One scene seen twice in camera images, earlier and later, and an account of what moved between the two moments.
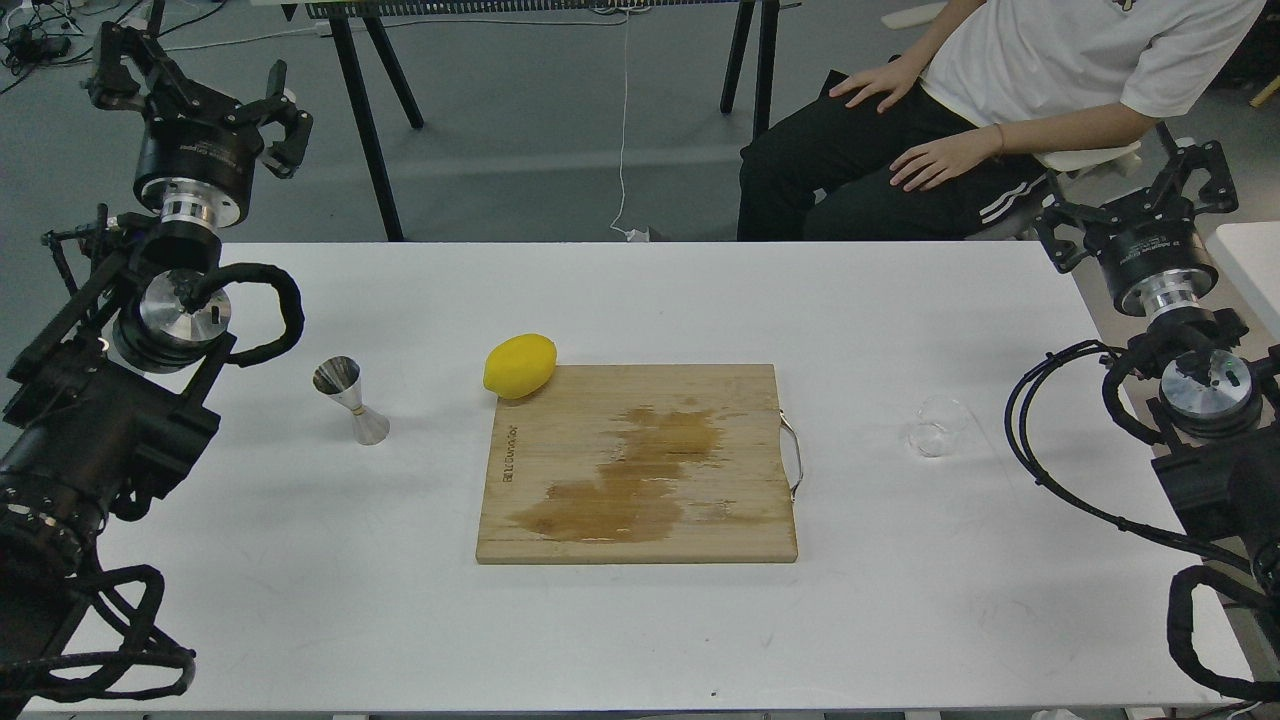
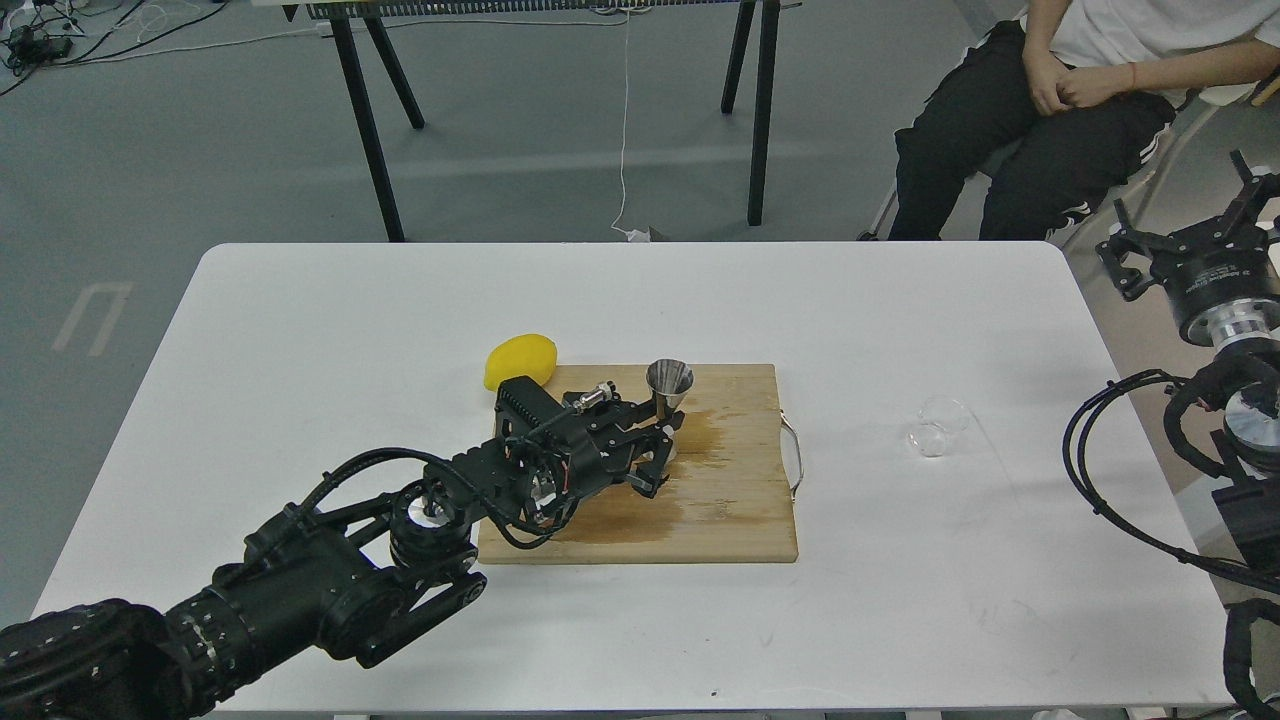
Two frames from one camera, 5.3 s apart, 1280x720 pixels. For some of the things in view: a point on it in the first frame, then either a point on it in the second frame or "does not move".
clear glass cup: x=940 y=422 does not move
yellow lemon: x=518 y=366 does not move
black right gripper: x=1153 y=266 -> x=1224 y=259
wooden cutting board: x=646 y=463 does not move
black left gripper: x=197 y=167 -> x=561 y=453
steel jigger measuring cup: x=340 y=377 -> x=669 y=380
